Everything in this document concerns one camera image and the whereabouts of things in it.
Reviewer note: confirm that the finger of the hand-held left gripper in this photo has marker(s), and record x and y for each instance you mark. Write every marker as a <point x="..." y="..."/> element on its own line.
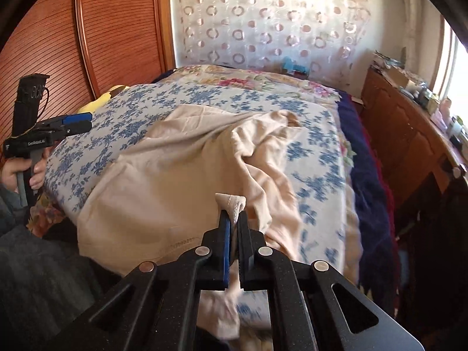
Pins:
<point x="78" y="117"/>
<point x="76" y="128"/>

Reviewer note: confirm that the blue toy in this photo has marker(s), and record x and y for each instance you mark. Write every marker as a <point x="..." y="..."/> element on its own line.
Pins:
<point x="292" y="66"/>

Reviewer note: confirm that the dark chair with metal knob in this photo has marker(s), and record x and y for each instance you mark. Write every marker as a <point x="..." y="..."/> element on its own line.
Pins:
<point x="438" y="245"/>

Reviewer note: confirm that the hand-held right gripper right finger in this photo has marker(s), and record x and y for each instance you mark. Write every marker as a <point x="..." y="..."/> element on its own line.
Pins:
<point x="244" y="243"/>

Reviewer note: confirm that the yellow plush toy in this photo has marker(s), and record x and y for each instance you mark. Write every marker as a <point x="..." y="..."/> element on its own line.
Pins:
<point x="100" y="100"/>

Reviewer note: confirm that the multicolour floral blanket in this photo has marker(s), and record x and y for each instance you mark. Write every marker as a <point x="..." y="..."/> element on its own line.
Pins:
<point x="256" y="76"/>

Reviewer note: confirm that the person's left forearm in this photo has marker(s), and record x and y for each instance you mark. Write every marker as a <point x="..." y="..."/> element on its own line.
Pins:
<point x="9" y="208"/>

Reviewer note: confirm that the person's left hand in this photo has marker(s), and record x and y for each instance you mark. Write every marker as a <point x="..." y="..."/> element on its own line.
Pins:
<point x="34" y="175"/>

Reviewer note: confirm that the beige printed t-shirt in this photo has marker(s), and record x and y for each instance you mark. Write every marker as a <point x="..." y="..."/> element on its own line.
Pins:
<point x="175" y="175"/>

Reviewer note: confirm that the white jar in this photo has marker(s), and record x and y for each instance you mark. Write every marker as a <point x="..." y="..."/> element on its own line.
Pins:
<point x="457" y="126"/>

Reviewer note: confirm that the cardboard box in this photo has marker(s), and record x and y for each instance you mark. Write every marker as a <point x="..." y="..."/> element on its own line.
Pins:
<point x="396" y="76"/>

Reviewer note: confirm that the window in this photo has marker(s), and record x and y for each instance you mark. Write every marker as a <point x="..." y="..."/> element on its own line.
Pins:
<point x="451" y="62"/>

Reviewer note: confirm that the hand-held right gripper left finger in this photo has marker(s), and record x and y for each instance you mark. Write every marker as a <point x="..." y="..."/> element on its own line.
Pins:
<point x="226" y="243"/>

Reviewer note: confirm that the wooden cabinet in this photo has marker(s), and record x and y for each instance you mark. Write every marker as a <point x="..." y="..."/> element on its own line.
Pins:
<point x="402" y="124"/>

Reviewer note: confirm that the wooden slatted wardrobe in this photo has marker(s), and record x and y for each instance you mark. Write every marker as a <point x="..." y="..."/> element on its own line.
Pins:
<point x="73" y="44"/>

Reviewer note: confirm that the blue floral bed sheet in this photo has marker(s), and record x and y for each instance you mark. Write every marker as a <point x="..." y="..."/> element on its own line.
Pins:
<point x="219" y="98"/>

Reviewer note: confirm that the navy blue blanket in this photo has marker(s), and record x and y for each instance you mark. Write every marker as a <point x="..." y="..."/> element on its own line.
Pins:
<point x="369" y="175"/>

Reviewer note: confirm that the person's grey clothing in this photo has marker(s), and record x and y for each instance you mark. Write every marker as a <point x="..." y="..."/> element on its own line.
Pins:
<point x="40" y="281"/>

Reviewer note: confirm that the pink plush toy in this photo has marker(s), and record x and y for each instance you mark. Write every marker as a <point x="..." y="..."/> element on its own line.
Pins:
<point x="444" y="110"/>

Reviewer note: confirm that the white circle-patterned curtain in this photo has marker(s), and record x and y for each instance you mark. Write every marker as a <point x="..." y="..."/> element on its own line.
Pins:
<point x="281" y="18"/>

